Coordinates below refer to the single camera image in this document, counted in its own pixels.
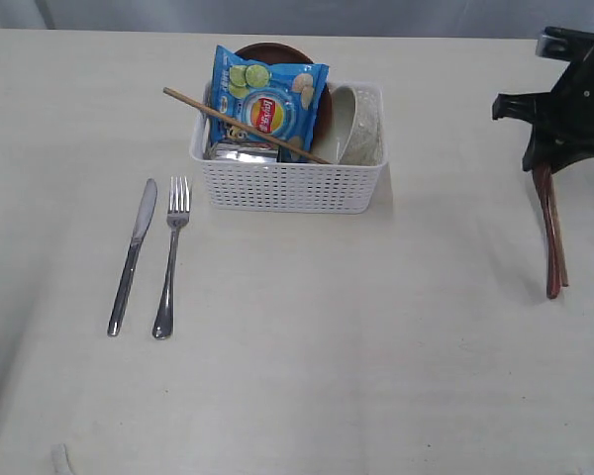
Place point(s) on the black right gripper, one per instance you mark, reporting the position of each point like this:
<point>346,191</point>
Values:
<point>562,118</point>

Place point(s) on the reddish wooden spoon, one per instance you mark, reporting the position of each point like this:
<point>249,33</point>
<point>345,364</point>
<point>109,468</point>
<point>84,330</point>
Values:
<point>542,181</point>

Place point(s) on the beige ceramic bowl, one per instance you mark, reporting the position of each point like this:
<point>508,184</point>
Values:
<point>353,136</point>

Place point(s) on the blue chips bag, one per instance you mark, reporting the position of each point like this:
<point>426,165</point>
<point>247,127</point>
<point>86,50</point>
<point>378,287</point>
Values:
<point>280,99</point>

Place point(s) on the steel metal cup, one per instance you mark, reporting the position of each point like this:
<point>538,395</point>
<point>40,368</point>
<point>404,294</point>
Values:
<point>243,152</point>

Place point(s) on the brown wooden chopstick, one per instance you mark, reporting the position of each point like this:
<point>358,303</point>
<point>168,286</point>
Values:
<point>249,129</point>
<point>557,235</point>

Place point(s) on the silver metal knife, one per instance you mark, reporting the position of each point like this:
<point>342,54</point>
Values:
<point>140,229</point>

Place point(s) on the silver metal fork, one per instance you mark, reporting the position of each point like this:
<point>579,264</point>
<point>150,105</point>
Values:
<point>178,215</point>

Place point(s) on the white plastic woven basket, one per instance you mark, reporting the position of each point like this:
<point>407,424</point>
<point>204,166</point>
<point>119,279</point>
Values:
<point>287,187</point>

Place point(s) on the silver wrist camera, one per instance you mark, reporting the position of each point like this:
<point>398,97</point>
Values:
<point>564,44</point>

